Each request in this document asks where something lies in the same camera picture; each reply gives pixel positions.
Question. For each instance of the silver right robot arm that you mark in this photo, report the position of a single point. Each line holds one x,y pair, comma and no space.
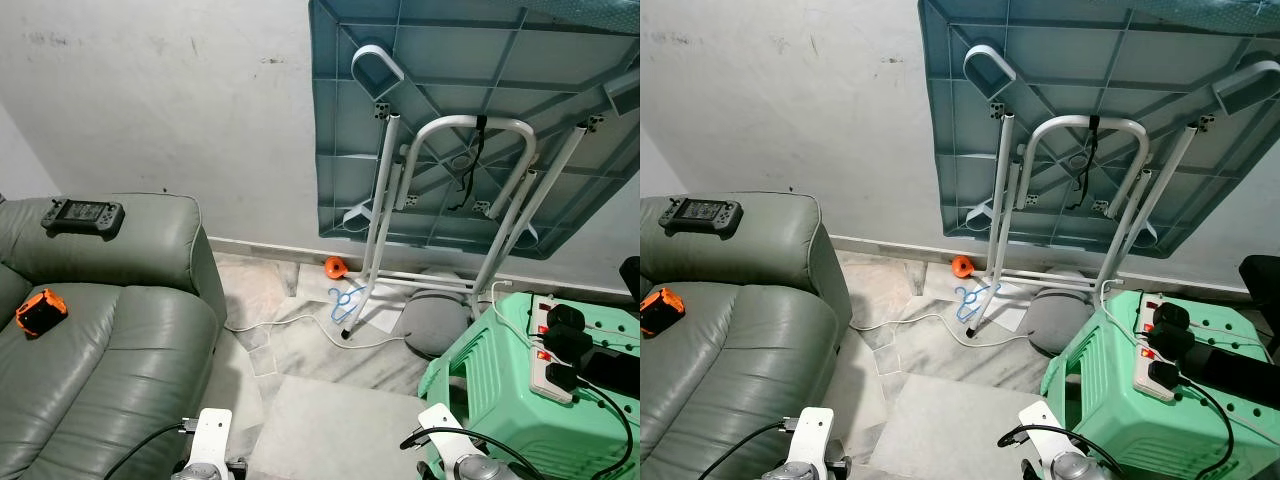
478,470
1075,470

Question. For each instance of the grey green leather sofa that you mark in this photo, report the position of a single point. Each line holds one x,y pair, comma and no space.
750,370
120,370

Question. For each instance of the black game controller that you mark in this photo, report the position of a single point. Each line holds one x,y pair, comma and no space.
83,215
700,214

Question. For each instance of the orange black battery pack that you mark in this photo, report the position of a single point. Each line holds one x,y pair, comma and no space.
660,310
42,312

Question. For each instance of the large black power adapter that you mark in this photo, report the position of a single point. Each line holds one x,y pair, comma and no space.
1172,330
568,335

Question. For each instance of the white power strip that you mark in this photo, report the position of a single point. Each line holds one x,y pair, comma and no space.
538,325
1143,322

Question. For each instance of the black rectangular box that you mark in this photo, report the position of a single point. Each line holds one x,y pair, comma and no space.
610,370
1230,365

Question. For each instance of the small black plug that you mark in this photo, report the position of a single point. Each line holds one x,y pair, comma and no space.
1162,375
560,378

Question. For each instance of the teal folding table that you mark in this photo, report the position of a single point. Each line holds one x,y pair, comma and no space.
1150,60
560,60

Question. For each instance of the grey round cushion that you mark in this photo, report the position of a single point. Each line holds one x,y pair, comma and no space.
437,325
1055,320

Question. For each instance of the green plastic stool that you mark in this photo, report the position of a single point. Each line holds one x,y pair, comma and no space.
500,420
1100,400

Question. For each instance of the white paper sheet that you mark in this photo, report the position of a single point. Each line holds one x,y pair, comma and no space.
385,315
1005,310

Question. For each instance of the blue clothes hanger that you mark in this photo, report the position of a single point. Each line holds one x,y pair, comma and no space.
972,296
347,296

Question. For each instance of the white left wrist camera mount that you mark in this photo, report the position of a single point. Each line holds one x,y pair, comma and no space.
212,435
808,435

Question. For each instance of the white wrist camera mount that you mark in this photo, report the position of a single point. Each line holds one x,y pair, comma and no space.
1045,425
212,435
808,435
445,425

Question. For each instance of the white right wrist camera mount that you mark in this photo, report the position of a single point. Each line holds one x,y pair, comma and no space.
1045,425
445,425

